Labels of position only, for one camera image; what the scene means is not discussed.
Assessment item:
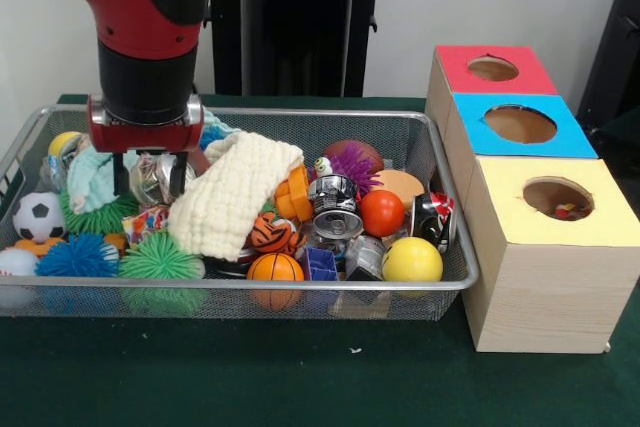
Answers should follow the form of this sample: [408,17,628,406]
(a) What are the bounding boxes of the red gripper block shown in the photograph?
[87,94,205,198]

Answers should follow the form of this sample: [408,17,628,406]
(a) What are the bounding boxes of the colourful patterned paper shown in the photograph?
[122,206,170,246]
[552,201,591,221]

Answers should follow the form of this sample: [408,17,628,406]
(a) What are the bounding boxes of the shallow clear mesh bin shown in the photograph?
[0,104,482,322]

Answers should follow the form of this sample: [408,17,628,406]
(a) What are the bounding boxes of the wooden box with three holes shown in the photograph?
[424,44,640,354]

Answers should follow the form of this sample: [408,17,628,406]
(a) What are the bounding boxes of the mint green cloth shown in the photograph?
[67,109,241,214]

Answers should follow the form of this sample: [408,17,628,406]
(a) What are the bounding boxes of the cream knitted cloth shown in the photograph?
[167,131,305,262]

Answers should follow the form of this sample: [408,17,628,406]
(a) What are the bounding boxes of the green spiky ball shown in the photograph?
[118,232,206,281]

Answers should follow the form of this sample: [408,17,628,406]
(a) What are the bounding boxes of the blue spiky ball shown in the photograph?
[35,232,120,278]

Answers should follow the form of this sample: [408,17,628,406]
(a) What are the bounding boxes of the black and white soccer ball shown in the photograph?
[12,191,68,243]

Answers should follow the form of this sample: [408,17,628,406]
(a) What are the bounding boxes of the orange mini basketball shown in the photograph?
[246,252,305,311]

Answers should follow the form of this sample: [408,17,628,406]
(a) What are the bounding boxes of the white baseball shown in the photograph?
[0,246,40,278]

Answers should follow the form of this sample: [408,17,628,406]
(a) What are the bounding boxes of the purple spiky ball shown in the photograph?
[327,141,384,198]

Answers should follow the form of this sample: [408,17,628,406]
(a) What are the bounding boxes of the red orange ball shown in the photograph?
[358,190,406,238]

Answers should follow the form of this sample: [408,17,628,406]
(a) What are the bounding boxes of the large yellow ball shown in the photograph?
[382,236,445,283]

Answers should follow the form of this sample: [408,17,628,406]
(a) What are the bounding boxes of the dark green side table cloth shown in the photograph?
[589,106,640,148]

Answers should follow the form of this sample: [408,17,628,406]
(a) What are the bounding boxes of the black upright panel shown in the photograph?
[577,0,640,121]

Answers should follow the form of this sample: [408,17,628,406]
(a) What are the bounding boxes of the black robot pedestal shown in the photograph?
[202,0,404,98]

